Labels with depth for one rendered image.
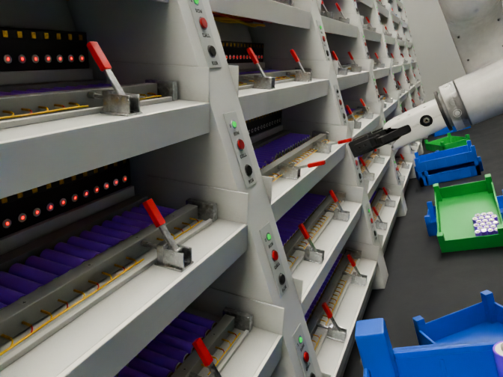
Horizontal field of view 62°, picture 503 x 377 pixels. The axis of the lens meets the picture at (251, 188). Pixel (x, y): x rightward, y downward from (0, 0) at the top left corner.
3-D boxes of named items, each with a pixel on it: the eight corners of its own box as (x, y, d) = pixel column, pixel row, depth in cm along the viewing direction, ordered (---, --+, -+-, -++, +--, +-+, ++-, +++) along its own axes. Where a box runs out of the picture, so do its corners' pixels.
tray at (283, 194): (344, 157, 128) (347, 126, 125) (269, 229, 75) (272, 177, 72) (281, 149, 135) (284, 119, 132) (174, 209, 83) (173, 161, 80)
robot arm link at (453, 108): (473, 129, 69) (453, 136, 71) (471, 121, 77) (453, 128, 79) (453, 81, 69) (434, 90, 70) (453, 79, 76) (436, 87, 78)
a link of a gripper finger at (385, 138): (395, 140, 71) (373, 146, 76) (424, 123, 75) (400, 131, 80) (392, 133, 71) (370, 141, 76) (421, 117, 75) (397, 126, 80)
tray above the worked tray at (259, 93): (327, 94, 125) (331, 45, 120) (237, 123, 72) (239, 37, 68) (264, 90, 132) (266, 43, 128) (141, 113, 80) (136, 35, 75)
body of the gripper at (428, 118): (458, 132, 70) (393, 157, 75) (457, 123, 79) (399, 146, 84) (441, 90, 69) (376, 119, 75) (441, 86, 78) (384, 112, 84)
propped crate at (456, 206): (508, 245, 137) (504, 227, 133) (441, 253, 147) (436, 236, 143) (494, 190, 160) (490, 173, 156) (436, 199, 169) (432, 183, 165)
